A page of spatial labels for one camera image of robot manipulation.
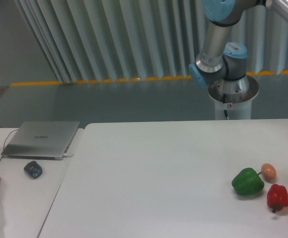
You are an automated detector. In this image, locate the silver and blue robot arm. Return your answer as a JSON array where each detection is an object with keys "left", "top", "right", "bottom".
[{"left": 189, "top": 0, "right": 288, "bottom": 86}]

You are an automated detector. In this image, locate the silver closed laptop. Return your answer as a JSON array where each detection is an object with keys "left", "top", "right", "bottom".
[{"left": 1, "top": 121, "right": 79, "bottom": 160}]

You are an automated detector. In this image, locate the white pleated curtain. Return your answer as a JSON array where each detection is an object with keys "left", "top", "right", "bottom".
[{"left": 16, "top": 0, "right": 288, "bottom": 83}]

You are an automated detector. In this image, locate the green bell pepper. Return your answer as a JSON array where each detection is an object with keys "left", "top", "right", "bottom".
[{"left": 231, "top": 168, "right": 265, "bottom": 196}]

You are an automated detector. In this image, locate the brown egg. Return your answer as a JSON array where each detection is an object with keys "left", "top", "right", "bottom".
[{"left": 261, "top": 163, "right": 277, "bottom": 181}]

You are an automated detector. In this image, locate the red bell pepper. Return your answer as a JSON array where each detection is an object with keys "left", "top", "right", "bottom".
[{"left": 267, "top": 183, "right": 288, "bottom": 213}]

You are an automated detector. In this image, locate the grey mouse cable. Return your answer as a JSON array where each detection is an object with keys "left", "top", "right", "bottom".
[{"left": 0, "top": 126, "right": 19, "bottom": 174}]

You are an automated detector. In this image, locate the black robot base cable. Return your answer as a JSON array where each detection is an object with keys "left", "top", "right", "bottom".
[{"left": 222, "top": 93, "right": 231, "bottom": 120}]

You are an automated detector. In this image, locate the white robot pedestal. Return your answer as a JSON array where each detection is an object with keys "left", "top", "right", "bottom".
[{"left": 208, "top": 75, "right": 259, "bottom": 120}]

